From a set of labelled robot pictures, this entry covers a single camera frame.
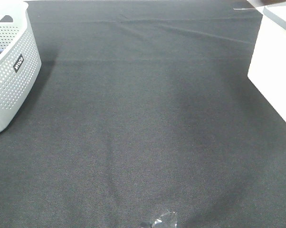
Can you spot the black table cloth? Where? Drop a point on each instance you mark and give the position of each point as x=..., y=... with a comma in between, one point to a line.
x=143, y=107

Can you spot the clear crumpled plastic piece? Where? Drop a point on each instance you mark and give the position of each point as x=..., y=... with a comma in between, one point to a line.
x=167, y=219

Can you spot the white box with grey rim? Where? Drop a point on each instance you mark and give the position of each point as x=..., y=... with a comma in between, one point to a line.
x=267, y=69

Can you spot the grey perforated plastic basket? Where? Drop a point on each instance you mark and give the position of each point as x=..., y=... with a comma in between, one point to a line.
x=20, y=61

